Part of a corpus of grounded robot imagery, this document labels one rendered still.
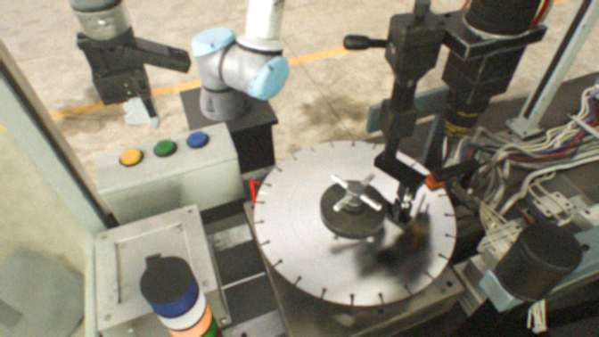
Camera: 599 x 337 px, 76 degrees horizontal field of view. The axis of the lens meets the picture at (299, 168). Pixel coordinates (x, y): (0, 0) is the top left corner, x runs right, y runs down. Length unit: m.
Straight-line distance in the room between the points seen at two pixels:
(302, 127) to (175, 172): 1.47
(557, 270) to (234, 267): 0.57
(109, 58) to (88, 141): 1.77
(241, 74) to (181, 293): 0.70
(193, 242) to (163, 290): 0.34
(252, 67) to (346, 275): 0.57
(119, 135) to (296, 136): 1.01
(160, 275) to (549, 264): 0.37
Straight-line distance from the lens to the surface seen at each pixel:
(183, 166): 0.82
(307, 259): 0.59
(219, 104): 1.12
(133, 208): 0.89
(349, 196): 0.60
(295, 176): 0.69
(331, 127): 2.23
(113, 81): 0.73
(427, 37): 0.50
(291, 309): 0.67
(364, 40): 0.52
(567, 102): 1.40
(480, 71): 0.53
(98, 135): 2.49
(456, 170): 0.72
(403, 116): 0.56
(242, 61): 0.97
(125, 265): 0.72
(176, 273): 0.37
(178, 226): 0.73
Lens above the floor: 1.47
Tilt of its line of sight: 48 degrees down
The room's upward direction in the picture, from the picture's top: 2 degrees counter-clockwise
